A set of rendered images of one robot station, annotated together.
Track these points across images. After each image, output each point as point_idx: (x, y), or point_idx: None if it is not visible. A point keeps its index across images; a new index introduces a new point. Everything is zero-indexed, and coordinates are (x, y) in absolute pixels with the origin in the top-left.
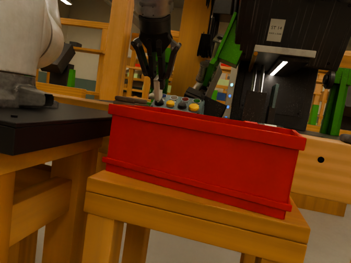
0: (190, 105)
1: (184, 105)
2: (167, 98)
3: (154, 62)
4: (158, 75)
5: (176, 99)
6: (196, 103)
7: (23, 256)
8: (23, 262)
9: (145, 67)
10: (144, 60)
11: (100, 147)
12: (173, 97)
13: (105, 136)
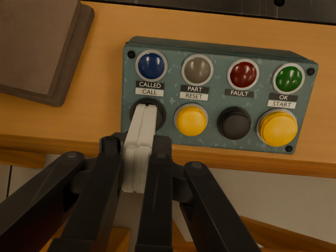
0: (267, 130)
1: (244, 134)
2: (174, 81)
3: (108, 215)
4: (134, 160)
5: (209, 83)
6: (285, 93)
7: (3, 153)
8: (7, 153)
9: (64, 217)
10: (40, 232)
11: (28, 151)
12: (194, 75)
13: (26, 148)
